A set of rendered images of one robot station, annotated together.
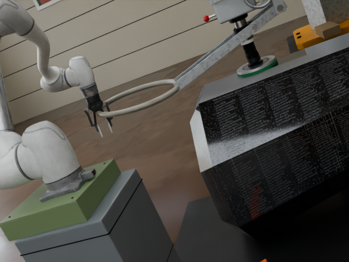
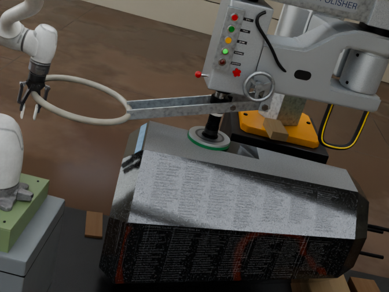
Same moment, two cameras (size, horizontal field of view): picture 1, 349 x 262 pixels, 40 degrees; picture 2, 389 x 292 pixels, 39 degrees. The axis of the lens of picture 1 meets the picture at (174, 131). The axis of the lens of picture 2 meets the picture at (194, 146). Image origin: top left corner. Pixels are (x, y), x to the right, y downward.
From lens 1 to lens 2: 0.72 m
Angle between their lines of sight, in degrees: 23
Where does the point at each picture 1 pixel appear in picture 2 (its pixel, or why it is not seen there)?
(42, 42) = (36, 8)
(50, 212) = not seen: outside the picture
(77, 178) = (11, 194)
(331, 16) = (282, 116)
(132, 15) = not seen: outside the picture
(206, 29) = not seen: outside the picture
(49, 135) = (11, 141)
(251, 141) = (175, 218)
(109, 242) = (18, 284)
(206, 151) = (128, 203)
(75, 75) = (37, 46)
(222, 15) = (215, 83)
